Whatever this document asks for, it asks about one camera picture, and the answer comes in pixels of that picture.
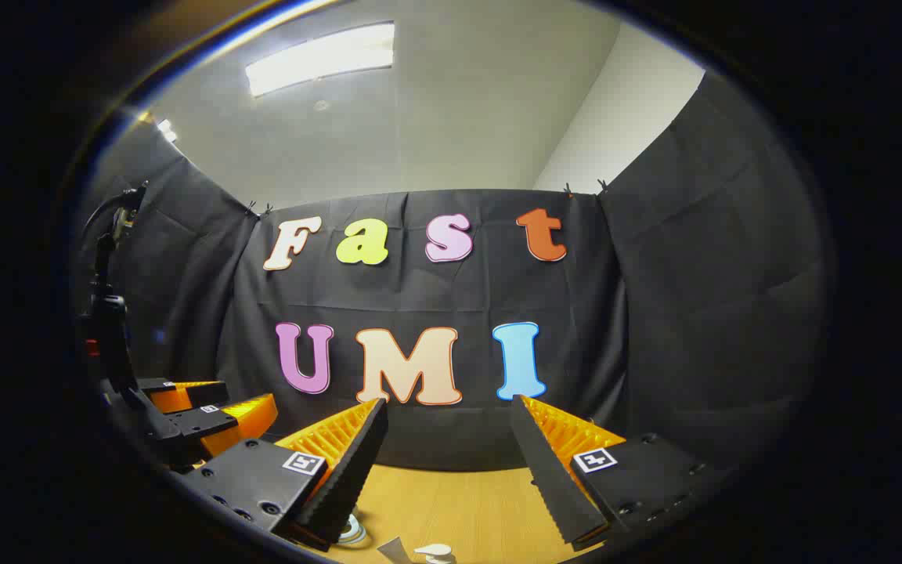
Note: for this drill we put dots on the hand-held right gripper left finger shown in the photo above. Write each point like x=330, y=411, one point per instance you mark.
x=353, y=478

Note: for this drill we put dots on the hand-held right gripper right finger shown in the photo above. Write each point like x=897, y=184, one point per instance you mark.
x=549, y=478

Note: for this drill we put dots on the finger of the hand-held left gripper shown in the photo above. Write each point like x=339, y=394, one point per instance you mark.
x=224, y=427
x=185, y=395

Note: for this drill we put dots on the white skin care tube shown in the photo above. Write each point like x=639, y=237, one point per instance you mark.
x=393, y=551

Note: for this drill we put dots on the white pump bottle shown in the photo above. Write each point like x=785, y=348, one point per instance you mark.
x=434, y=554

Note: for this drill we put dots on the black backdrop cloth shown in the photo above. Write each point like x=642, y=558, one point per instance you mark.
x=435, y=298

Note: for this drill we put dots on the ceiling light panel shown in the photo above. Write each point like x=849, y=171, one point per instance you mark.
x=167, y=131
x=318, y=59

